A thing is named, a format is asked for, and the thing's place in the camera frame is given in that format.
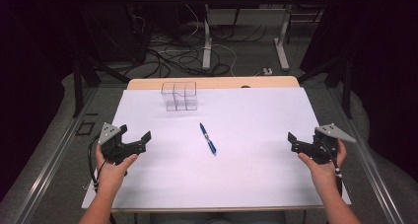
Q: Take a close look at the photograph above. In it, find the tangle of black floor cables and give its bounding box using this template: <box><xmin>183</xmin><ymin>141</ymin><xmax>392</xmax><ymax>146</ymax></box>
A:
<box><xmin>129</xmin><ymin>20</ymin><xmax>269</xmax><ymax>79</ymax></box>

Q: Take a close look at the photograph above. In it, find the person's lap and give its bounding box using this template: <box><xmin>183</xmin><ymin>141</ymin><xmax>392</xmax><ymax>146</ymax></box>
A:
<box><xmin>149</xmin><ymin>211</ymin><xmax>288</xmax><ymax>224</ymax></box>

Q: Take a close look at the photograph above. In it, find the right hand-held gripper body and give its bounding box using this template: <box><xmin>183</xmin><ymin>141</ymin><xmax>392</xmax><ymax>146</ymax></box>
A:
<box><xmin>290</xmin><ymin>122</ymin><xmax>357</xmax><ymax>166</ymax></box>

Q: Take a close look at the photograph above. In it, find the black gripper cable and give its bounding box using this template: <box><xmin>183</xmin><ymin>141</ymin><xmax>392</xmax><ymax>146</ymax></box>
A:
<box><xmin>87</xmin><ymin>134</ymin><xmax>118</xmax><ymax>224</ymax></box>
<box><xmin>330</xmin><ymin>151</ymin><xmax>343</xmax><ymax>197</ymax></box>

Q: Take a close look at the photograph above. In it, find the person's right hand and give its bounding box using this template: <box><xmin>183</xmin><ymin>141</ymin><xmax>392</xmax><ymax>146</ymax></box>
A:
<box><xmin>297</xmin><ymin>139</ymin><xmax>348</xmax><ymax>187</ymax></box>

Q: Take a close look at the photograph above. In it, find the desk with white legs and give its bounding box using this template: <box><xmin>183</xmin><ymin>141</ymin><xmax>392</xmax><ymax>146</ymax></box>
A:
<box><xmin>182</xmin><ymin>0</ymin><xmax>333</xmax><ymax>72</ymax></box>

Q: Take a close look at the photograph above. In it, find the black metal stand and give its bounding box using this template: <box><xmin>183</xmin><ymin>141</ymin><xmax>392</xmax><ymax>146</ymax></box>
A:
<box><xmin>296</xmin><ymin>54</ymin><xmax>353</xmax><ymax>120</ymax></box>
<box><xmin>72</xmin><ymin>50</ymin><xmax>132</xmax><ymax>118</ymax></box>

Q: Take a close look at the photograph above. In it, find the white paper sheet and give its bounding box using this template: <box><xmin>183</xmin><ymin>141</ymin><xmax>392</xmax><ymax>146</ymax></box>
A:
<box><xmin>81</xmin><ymin>87</ymin><xmax>352</xmax><ymax>209</ymax></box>

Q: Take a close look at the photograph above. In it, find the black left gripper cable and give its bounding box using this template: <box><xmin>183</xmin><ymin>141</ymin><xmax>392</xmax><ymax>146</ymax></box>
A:
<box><xmin>87</xmin><ymin>134</ymin><xmax>118</xmax><ymax>224</ymax></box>

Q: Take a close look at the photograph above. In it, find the person's left hand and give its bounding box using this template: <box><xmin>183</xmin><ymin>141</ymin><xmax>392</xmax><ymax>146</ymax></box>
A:
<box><xmin>95</xmin><ymin>144</ymin><xmax>140</xmax><ymax>187</ymax></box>

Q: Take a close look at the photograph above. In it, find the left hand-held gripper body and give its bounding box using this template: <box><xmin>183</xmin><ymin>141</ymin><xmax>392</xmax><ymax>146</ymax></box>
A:
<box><xmin>97</xmin><ymin>122</ymin><xmax>147</xmax><ymax>166</ymax></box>

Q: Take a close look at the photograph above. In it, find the white floor cable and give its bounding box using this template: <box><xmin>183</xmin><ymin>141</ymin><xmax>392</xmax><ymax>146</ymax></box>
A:
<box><xmin>183</xmin><ymin>3</ymin><xmax>239</xmax><ymax>78</ymax></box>

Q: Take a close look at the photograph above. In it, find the clear acrylic organizer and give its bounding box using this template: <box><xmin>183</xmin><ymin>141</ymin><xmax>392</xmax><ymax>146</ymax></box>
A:
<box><xmin>160</xmin><ymin>81</ymin><xmax>198</xmax><ymax>112</ymax></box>

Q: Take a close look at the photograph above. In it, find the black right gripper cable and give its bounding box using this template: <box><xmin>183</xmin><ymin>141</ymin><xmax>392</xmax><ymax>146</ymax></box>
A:
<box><xmin>330</xmin><ymin>151</ymin><xmax>343</xmax><ymax>197</ymax></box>

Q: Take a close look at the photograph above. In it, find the blue pen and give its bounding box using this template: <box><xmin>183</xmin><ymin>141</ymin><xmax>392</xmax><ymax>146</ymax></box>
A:
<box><xmin>198</xmin><ymin>121</ymin><xmax>218</xmax><ymax>157</ymax></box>

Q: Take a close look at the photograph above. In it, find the wooden table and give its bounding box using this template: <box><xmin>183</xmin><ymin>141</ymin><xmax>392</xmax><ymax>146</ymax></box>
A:
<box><xmin>81</xmin><ymin>75</ymin><xmax>352</xmax><ymax>214</ymax></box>

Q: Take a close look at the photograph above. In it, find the dark curtain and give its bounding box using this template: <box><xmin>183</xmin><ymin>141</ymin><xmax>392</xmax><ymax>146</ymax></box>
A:
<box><xmin>300</xmin><ymin>0</ymin><xmax>418</xmax><ymax>183</ymax></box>
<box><xmin>0</xmin><ymin>0</ymin><xmax>77</xmax><ymax>203</ymax></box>

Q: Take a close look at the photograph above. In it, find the metal floor rail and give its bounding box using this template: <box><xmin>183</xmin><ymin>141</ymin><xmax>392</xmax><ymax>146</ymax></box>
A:
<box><xmin>328</xmin><ymin>87</ymin><xmax>406</xmax><ymax>224</ymax></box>
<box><xmin>12</xmin><ymin>87</ymin><xmax>101</xmax><ymax>224</ymax></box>

